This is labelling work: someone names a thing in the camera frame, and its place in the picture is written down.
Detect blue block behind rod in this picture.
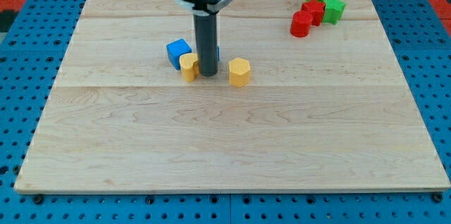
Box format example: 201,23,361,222
216,46,221,61

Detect light wooden board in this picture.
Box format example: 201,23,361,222
14,0,450,194

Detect green star block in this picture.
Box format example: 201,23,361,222
322,0,347,25

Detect yellow hexagon block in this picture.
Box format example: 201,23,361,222
228,58,251,87

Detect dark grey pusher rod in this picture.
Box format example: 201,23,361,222
193,15,218,77

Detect yellow heart block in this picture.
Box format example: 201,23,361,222
179,53,199,82

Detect red cylinder block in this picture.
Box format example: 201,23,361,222
290,11,313,37

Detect red star block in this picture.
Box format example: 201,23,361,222
301,0,326,26

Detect blue cube block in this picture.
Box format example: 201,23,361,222
166,39,192,70

